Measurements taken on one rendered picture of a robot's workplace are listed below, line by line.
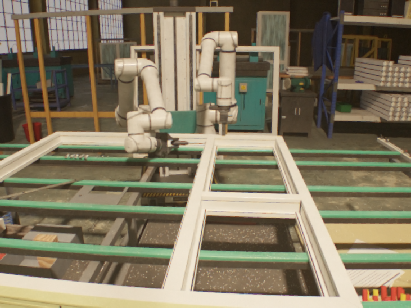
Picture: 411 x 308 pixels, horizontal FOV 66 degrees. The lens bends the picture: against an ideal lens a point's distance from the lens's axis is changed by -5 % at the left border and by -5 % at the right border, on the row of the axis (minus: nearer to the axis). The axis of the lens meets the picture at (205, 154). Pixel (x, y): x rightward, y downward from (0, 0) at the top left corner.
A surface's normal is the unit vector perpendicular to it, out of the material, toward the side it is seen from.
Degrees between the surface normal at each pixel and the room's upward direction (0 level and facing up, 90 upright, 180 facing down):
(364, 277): 0
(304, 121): 90
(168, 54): 90
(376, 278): 0
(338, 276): 0
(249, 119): 90
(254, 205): 90
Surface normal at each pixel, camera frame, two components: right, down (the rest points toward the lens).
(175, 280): 0.00, -0.95
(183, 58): 0.13, 0.32
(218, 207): -0.08, 0.32
